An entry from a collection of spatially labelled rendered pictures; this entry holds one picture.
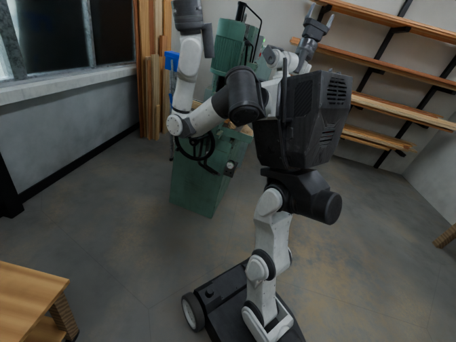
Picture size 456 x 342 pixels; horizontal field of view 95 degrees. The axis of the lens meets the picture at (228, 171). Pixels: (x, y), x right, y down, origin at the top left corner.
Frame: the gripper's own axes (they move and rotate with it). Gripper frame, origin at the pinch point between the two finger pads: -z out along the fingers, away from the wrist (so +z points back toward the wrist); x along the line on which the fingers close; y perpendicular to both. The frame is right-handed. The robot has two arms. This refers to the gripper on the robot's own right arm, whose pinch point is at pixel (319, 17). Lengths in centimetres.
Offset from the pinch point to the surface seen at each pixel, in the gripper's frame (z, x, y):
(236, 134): 67, 9, 36
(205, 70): 13, 45, 290
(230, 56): 23, 30, 40
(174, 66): 37, 72, 120
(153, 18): -7, 118, 189
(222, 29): 12, 40, 38
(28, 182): 160, 145, 59
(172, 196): 145, 37, 70
